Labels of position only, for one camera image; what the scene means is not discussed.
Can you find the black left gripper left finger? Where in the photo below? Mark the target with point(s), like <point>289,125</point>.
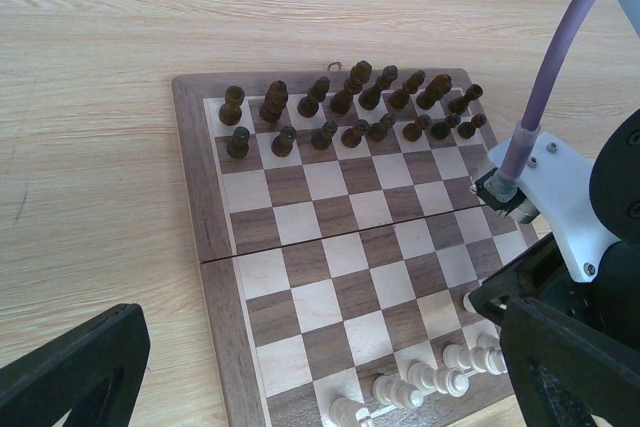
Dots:
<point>89,376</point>

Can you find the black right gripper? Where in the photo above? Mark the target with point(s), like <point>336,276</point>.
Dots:
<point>540,273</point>

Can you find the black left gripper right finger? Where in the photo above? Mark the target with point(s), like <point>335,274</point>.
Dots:
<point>565,373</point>

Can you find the white queen piece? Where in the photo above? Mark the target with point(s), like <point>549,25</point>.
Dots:
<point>447,381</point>

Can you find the white bishop piece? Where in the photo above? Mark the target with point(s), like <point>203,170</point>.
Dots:
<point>389,390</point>

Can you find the dark pawn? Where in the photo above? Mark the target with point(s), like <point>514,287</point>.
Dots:
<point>282,144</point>

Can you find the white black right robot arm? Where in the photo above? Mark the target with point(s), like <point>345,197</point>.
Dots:
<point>614,196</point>

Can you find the wooden chess board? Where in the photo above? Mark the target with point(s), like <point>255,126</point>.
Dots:
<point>324,270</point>

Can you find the metal board clasp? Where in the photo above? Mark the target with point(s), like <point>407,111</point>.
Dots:
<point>334,66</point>

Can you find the dark pawn second row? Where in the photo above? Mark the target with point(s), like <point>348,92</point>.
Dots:
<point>352,136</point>
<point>238,145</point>
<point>322,138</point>

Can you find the dark king piece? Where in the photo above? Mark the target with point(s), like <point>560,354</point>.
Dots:
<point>370,97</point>

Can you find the dark queen piece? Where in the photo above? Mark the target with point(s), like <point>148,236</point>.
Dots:
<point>359,75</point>

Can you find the dark bishop back row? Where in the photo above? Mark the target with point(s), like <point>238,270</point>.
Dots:
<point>316,94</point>

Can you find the dark rook back left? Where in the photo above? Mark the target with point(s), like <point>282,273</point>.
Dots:
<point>230,112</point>

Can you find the dark knight back row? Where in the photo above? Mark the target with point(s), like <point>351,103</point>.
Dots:
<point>274,102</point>

